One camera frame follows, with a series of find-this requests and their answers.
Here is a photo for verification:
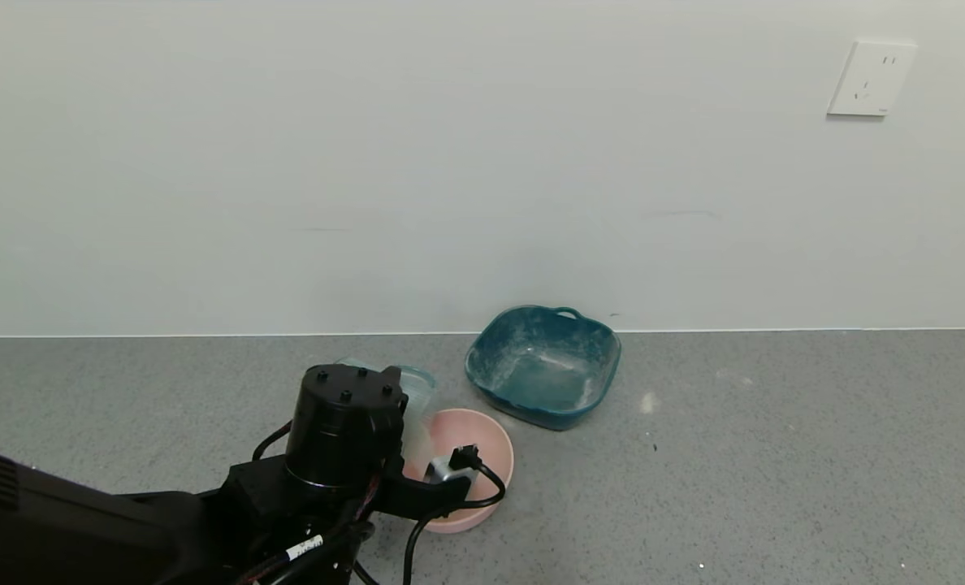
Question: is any silver white wrist camera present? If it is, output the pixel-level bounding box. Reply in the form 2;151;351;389
427;444;483;487

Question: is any teal square dish with handles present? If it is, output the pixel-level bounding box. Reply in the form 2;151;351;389
465;305;622;431

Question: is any translucent pale blue cup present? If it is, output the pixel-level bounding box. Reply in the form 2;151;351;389
335;356;439;482

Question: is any pink round bowl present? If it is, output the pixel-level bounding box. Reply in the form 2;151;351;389
401;408;515;535

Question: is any white wall socket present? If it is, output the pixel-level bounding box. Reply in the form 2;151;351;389
827;41;919;117

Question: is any black camera cable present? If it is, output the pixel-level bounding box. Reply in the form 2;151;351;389
239;444;506;585

